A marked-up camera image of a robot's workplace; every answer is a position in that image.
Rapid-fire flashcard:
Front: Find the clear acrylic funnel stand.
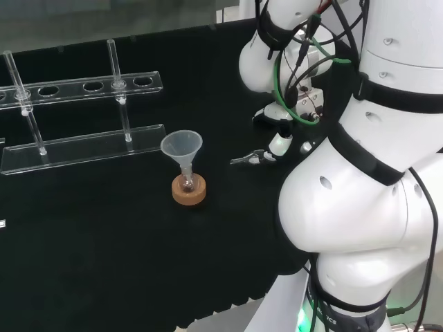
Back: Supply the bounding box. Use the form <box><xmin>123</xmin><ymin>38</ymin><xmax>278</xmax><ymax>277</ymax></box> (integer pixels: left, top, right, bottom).
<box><xmin>0</xmin><ymin>39</ymin><xmax>166</xmax><ymax>176</ymax></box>

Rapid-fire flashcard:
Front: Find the black bench cloth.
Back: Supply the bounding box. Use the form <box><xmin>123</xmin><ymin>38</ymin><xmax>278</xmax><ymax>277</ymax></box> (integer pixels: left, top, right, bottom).
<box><xmin>0</xmin><ymin>17</ymin><xmax>361</xmax><ymax>332</ymax></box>

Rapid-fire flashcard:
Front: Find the green cable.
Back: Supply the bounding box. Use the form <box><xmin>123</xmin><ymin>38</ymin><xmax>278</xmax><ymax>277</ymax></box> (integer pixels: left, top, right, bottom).
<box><xmin>272</xmin><ymin>33</ymin><xmax>353</xmax><ymax>125</ymax></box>

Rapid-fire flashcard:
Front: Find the clear glass weighing funnel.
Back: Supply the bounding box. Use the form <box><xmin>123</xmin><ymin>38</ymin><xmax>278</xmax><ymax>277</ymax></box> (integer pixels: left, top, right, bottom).
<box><xmin>230</xmin><ymin>149</ymin><xmax>269</xmax><ymax>165</ymax></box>

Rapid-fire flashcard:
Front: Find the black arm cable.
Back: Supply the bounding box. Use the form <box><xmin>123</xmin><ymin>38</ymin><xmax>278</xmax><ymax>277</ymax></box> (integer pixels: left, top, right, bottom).
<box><xmin>390</xmin><ymin>165</ymin><xmax>440</xmax><ymax>332</ymax></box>

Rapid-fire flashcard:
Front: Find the translucent plastic funnel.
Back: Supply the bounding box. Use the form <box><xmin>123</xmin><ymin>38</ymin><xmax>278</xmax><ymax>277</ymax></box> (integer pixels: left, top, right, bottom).
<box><xmin>160</xmin><ymin>129</ymin><xmax>204</xmax><ymax>178</ymax></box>

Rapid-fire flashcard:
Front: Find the small round-bottom glass flask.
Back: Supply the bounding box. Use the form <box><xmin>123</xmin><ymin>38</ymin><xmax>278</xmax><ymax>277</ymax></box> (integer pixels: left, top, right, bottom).
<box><xmin>179</xmin><ymin>169</ymin><xmax>198</xmax><ymax>193</ymax></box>

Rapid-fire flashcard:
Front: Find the brown cork ring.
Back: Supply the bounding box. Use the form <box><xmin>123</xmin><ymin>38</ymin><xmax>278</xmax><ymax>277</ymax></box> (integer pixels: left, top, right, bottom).
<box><xmin>171</xmin><ymin>172</ymin><xmax>208</xmax><ymax>208</ymax></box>

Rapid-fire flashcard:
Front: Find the silver wrist camera block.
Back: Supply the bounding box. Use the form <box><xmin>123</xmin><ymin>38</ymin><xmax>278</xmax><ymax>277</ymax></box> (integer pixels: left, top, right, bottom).
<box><xmin>293</xmin><ymin>88</ymin><xmax>325</xmax><ymax>125</ymax></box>

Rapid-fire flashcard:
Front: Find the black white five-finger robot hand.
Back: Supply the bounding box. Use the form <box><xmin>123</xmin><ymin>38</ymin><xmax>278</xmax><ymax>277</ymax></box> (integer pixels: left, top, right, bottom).
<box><xmin>248</xmin><ymin>102</ymin><xmax>328</xmax><ymax>165</ymax></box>

